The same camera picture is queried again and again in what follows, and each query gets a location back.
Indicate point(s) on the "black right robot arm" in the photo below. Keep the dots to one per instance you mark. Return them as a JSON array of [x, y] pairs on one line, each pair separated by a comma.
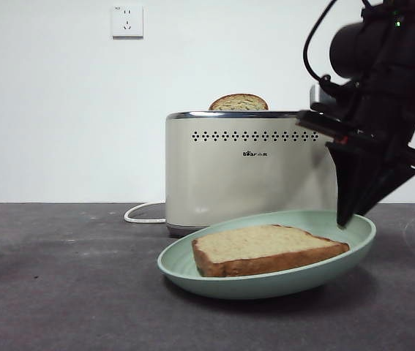
[[404, 40]]

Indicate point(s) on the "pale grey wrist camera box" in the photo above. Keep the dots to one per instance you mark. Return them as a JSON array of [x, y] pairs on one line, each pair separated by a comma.
[[320, 96]]

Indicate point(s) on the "white wall socket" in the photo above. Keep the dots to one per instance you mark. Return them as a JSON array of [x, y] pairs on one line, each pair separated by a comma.
[[127, 22]]

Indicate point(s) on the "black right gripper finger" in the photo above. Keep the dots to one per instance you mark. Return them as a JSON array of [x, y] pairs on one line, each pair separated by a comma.
[[350, 179], [390, 190]]

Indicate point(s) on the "square toast bread slice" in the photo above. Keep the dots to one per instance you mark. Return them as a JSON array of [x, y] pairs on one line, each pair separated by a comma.
[[265, 248]]

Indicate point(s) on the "round-topped bread slice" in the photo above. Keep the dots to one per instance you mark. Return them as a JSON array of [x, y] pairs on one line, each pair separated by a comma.
[[238, 102]]

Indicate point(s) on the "pale green round plate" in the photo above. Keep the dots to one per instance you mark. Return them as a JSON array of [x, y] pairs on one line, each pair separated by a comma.
[[200, 278]]

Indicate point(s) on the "beige metal toaster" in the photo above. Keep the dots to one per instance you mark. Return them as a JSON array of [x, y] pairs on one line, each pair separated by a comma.
[[243, 183]]

